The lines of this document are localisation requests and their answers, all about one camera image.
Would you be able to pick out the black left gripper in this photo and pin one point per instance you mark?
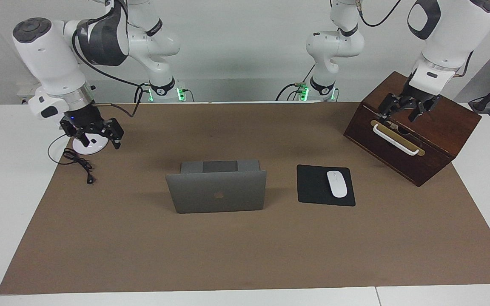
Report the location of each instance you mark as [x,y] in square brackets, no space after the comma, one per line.
[419,98]

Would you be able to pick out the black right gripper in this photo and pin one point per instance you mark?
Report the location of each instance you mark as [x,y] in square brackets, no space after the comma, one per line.
[84,118]

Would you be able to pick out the grey aluminium laptop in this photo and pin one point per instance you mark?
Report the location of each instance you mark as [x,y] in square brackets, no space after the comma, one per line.
[219,191]

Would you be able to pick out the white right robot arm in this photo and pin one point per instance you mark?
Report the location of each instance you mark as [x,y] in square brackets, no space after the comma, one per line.
[45,55]

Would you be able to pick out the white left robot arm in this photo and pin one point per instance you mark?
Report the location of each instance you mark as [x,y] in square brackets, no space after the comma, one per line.
[449,34]

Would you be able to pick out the dark brown wooden box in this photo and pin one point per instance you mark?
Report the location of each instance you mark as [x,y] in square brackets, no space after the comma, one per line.
[440,127]

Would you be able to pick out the white computer mouse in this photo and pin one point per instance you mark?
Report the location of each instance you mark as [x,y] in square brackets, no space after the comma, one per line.
[337,185]

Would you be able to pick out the black mouse pad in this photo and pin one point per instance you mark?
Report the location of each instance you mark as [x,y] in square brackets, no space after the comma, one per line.
[313,187]

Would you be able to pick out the brown table mat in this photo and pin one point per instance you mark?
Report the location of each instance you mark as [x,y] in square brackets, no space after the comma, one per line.
[143,246]

